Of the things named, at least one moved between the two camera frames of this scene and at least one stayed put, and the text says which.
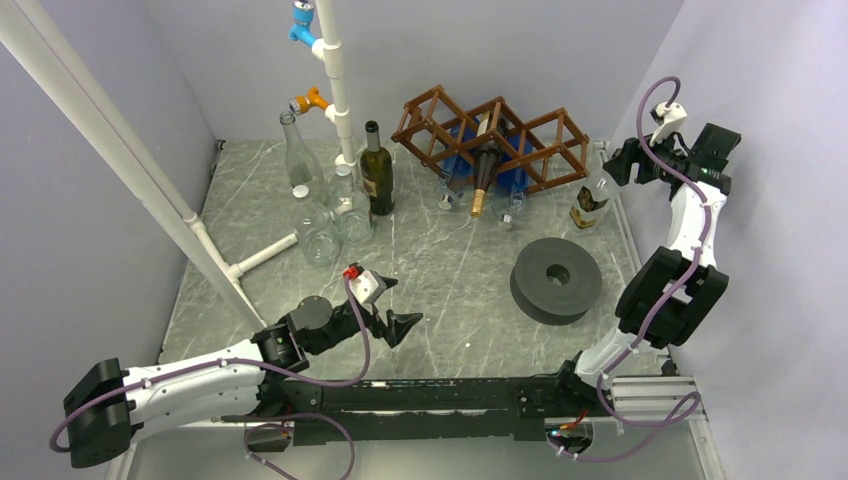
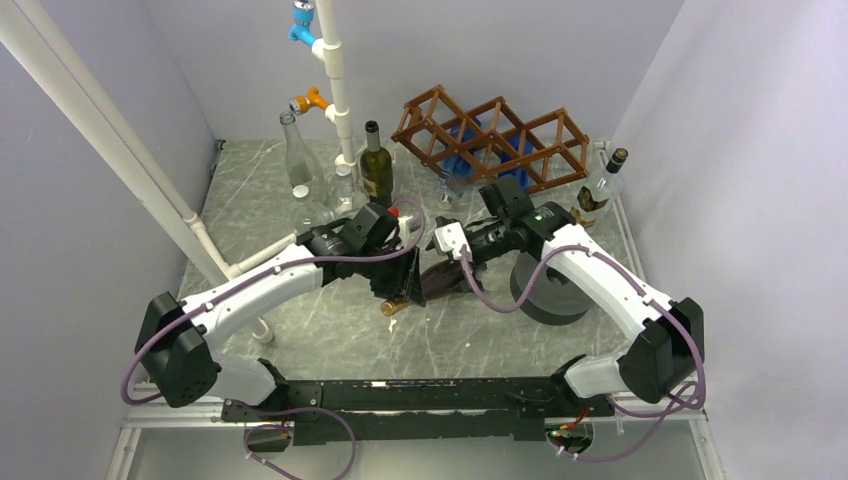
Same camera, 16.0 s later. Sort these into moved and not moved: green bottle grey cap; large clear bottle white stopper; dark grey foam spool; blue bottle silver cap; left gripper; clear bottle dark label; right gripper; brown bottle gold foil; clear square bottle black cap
Moved: brown bottle gold foil; left gripper; right gripper
Not moved: clear square bottle black cap; blue bottle silver cap; dark grey foam spool; large clear bottle white stopper; clear bottle dark label; green bottle grey cap
